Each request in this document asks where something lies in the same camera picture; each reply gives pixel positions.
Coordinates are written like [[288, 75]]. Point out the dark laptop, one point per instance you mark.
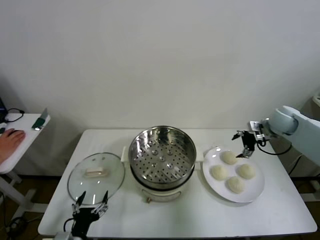
[[1, 105]]

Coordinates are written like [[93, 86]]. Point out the bare human hand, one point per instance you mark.
[[11, 142]]

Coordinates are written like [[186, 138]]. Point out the white steamed baozi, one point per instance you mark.
[[235, 185], [246, 171], [229, 158], [219, 172]]

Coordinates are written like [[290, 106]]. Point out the small black adapter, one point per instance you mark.
[[2, 130]]

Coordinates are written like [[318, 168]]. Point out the white side desk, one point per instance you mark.
[[27, 140]]

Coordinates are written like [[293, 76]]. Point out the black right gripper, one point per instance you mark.
[[248, 141]]

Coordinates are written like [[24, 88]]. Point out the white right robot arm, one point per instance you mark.
[[307, 130]]

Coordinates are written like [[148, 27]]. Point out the glass pot lid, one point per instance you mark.
[[97, 160]]

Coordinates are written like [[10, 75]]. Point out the stainless steel steamer basket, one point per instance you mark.
[[162, 162]]

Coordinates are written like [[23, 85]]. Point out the white round plate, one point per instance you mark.
[[250, 192]]

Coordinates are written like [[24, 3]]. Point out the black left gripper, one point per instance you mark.
[[83, 218]]

